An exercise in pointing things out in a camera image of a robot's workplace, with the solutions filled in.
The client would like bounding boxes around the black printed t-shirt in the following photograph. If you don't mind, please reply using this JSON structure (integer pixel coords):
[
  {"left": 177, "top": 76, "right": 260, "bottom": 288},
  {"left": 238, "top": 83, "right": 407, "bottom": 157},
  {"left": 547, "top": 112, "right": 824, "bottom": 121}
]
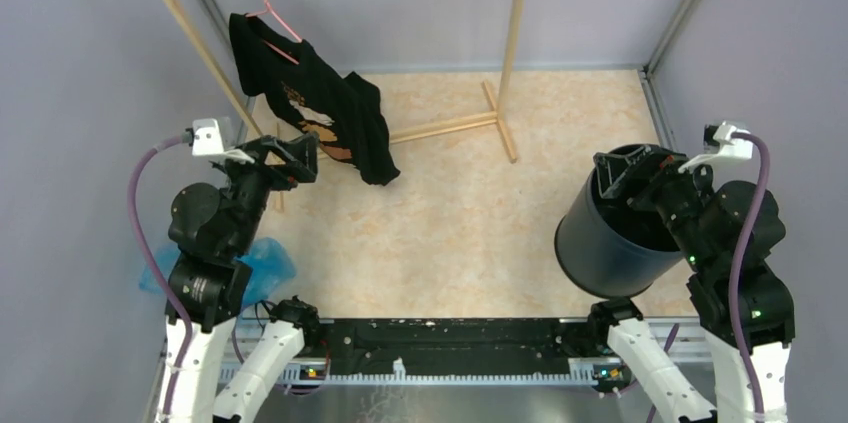
[{"left": 228, "top": 13, "right": 401, "bottom": 186}]

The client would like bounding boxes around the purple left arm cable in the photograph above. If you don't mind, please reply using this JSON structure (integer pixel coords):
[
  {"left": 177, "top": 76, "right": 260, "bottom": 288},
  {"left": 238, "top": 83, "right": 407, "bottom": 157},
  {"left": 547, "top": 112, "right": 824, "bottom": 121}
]
[{"left": 127, "top": 133, "right": 195, "bottom": 416}]

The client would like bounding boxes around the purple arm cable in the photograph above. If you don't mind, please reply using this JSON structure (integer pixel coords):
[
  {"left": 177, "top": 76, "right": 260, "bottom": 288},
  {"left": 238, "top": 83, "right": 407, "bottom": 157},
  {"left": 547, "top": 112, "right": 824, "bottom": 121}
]
[
  {"left": 727, "top": 133, "right": 773, "bottom": 416},
  {"left": 127, "top": 133, "right": 195, "bottom": 416}
]

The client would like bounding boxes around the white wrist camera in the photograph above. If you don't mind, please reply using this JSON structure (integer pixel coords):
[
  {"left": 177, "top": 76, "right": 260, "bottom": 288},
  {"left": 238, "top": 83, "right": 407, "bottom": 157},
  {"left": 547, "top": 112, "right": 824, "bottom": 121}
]
[
  {"left": 190, "top": 117, "right": 256, "bottom": 165},
  {"left": 678, "top": 121, "right": 754, "bottom": 173}
]

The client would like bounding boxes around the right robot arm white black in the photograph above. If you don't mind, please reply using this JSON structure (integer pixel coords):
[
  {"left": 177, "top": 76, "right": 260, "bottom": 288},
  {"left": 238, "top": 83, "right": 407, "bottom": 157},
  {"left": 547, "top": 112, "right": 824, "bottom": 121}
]
[{"left": 586, "top": 132, "right": 795, "bottom": 422}]

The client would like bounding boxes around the pink clothes hanger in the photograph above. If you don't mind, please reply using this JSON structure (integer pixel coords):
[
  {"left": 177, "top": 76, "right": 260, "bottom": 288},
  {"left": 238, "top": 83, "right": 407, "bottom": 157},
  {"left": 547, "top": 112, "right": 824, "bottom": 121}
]
[{"left": 243, "top": 0, "right": 304, "bottom": 66}]

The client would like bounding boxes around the blue plastic trash bag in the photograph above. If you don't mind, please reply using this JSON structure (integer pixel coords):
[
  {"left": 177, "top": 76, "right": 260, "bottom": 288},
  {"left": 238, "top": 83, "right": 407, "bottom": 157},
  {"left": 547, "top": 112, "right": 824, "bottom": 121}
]
[{"left": 138, "top": 237, "right": 297, "bottom": 308}]

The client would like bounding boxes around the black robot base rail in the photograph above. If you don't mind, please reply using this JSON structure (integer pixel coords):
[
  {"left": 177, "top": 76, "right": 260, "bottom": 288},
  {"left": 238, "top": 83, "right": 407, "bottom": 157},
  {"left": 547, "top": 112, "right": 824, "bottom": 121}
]
[{"left": 276, "top": 318, "right": 635, "bottom": 394}]

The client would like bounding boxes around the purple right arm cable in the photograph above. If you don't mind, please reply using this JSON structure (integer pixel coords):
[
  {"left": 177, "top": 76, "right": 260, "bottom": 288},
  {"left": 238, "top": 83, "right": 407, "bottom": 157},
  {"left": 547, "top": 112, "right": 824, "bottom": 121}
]
[{"left": 727, "top": 133, "right": 773, "bottom": 416}]

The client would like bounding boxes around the metal corner frame right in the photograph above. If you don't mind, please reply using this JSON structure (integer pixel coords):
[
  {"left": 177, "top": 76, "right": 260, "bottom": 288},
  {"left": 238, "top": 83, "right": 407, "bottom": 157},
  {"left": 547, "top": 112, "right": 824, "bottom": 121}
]
[{"left": 638, "top": 0, "right": 700, "bottom": 148}]

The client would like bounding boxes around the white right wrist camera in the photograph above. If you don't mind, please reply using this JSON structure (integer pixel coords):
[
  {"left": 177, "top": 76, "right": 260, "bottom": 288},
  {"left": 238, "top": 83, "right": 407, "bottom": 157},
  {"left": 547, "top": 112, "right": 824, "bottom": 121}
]
[{"left": 678, "top": 121, "right": 754, "bottom": 173}]

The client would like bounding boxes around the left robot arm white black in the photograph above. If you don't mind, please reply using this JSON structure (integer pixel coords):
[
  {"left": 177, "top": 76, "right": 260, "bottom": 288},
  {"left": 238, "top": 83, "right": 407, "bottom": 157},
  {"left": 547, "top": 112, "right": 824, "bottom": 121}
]
[{"left": 152, "top": 132, "right": 322, "bottom": 422}]

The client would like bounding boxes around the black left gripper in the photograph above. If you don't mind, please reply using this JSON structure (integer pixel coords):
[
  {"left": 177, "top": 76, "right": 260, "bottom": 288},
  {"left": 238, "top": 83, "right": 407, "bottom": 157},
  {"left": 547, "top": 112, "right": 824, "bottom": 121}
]
[{"left": 218, "top": 128, "right": 320, "bottom": 253}]

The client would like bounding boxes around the wooden clothes rack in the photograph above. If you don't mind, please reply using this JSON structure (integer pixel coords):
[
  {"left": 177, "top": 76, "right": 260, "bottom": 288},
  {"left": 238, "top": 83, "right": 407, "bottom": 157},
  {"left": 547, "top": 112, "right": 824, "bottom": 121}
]
[{"left": 129, "top": 0, "right": 535, "bottom": 213}]

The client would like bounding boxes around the metal corner frame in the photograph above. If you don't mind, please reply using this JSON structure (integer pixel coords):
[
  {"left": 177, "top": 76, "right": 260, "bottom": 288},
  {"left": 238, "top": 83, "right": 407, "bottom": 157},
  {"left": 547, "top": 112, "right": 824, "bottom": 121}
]
[
  {"left": 196, "top": 0, "right": 256, "bottom": 113},
  {"left": 638, "top": 0, "right": 700, "bottom": 148}
]

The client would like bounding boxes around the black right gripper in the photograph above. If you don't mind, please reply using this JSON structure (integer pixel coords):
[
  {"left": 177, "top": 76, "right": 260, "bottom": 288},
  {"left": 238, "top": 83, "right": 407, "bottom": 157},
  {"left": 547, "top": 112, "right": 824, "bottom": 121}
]
[{"left": 592, "top": 140, "right": 725, "bottom": 268}]

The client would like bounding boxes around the metal corner frame left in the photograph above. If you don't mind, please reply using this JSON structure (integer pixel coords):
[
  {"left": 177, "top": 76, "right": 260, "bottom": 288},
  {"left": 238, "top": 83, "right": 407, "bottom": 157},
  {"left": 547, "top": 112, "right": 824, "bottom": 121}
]
[{"left": 196, "top": 0, "right": 256, "bottom": 113}]

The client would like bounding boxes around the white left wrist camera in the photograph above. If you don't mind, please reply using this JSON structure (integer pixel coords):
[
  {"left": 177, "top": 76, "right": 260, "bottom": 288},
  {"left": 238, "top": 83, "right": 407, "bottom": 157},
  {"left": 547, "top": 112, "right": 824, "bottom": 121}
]
[{"left": 190, "top": 117, "right": 256, "bottom": 165}]

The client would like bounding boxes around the black round trash bin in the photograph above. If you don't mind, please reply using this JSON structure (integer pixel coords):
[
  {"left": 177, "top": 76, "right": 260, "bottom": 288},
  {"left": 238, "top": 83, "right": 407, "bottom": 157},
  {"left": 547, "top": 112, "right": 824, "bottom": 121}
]
[{"left": 554, "top": 144, "right": 683, "bottom": 300}]

